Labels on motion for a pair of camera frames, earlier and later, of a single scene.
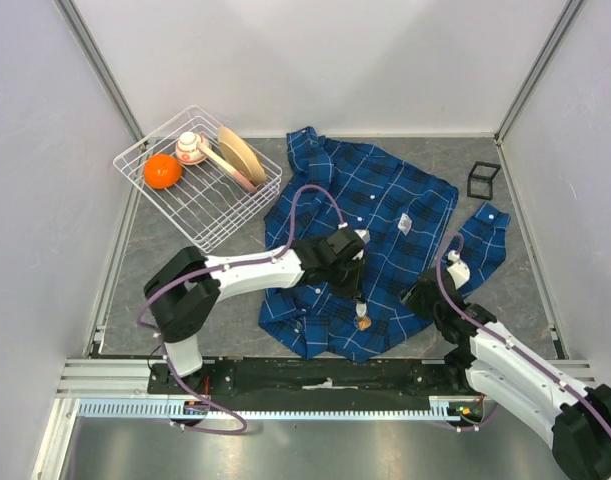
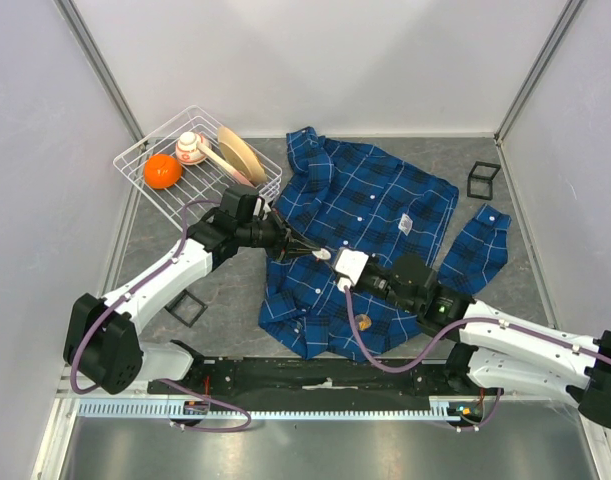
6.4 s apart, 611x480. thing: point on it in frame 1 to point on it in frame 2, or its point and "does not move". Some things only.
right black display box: (480, 180) does not move
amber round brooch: (364, 323) does not move
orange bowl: (162, 171) does not move
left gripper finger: (361, 309) to (294, 239)
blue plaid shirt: (403, 213) does not move
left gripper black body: (344, 279) to (265, 233)
